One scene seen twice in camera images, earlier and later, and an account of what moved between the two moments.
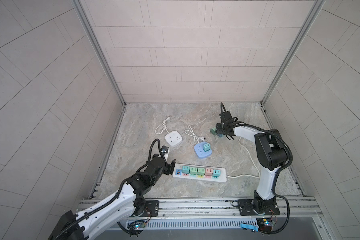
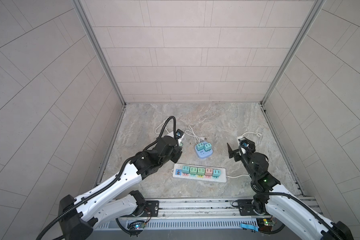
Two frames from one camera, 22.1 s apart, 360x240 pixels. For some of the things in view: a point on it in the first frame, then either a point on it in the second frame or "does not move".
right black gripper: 218,126 to 236,153
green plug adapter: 193,170 does not move
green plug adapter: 201,171 does not move
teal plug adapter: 206,147 does not move
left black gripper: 169,169 to 177,154
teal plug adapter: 185,169 does not move
